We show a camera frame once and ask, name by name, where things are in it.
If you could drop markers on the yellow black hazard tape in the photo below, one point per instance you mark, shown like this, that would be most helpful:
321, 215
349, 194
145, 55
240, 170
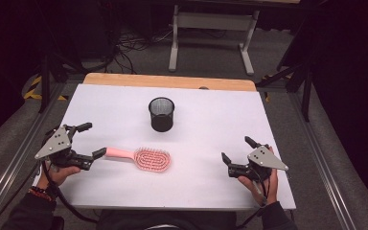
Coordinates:
33, 91

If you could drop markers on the black mesh pen holder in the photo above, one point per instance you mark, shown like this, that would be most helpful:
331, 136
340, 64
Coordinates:
161, 119

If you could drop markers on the person's right hand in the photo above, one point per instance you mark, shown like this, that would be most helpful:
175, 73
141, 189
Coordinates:
268, 191

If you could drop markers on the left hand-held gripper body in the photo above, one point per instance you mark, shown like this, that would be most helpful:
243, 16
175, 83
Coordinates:
57, 143

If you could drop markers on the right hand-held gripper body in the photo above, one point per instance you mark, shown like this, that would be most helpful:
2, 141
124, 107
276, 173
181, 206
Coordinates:
265, 159

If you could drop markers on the person's dark lap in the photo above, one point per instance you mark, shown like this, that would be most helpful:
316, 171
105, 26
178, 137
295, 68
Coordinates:
166, 220

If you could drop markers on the person's left hand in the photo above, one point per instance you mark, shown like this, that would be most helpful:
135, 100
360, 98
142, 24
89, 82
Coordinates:
59, 174

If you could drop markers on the aluminium floor rail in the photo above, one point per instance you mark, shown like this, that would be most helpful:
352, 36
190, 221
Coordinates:
322, 163
19, 150

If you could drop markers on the pink hairbrush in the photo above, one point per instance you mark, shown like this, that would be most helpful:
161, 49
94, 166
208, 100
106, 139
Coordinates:
153, 159

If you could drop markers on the black metal stand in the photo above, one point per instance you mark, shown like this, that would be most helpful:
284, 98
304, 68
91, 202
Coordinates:
300, 76

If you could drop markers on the black tripod stand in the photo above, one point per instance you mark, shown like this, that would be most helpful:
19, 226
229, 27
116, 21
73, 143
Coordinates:
46, 80

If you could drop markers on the white table mat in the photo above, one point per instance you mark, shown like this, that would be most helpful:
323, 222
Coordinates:
198, 134

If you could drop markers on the grey metal table frame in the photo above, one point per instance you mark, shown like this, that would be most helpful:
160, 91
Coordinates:
214, 21

